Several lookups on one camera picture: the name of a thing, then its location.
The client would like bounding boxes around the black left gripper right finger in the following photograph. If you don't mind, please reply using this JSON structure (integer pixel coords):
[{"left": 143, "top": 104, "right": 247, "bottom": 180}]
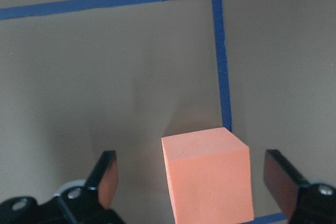
[{"left": 263, "top": 150, "right": 335, "bottom": 223}]

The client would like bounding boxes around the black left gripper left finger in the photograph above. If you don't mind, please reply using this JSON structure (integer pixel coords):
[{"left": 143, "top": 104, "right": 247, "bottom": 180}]
[{"left": 56, "top": 151, "right": 123, "bottom": 223}]

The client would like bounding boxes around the orange foam cube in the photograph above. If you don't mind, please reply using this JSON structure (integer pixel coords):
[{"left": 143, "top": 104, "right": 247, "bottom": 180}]
[{"left": 161, "top": 127, "right": 254, "bottom": 223}]

